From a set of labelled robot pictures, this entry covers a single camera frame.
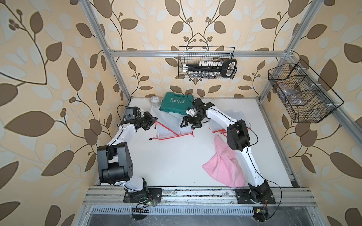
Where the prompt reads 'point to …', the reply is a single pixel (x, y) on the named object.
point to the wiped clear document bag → (237, 116)
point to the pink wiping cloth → (224, 166)
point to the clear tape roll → (155, 100)
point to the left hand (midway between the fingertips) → (155, 116)
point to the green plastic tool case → (174, 102)
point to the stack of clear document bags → (168, 125)
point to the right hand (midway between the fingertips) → (187, 126)
